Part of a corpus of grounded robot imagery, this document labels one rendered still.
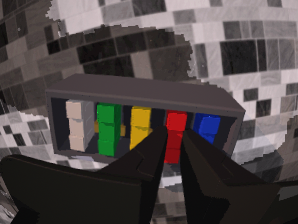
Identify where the yellow fuse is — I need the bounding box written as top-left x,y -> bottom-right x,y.
130,107 -> 152,149

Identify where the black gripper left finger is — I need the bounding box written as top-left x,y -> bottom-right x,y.
0,127 -> 168,224

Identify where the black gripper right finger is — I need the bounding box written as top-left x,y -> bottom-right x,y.
180,128 -> 298,224

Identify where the dark grey fuse block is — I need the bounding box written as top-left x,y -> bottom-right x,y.
45,73 -> 246,164

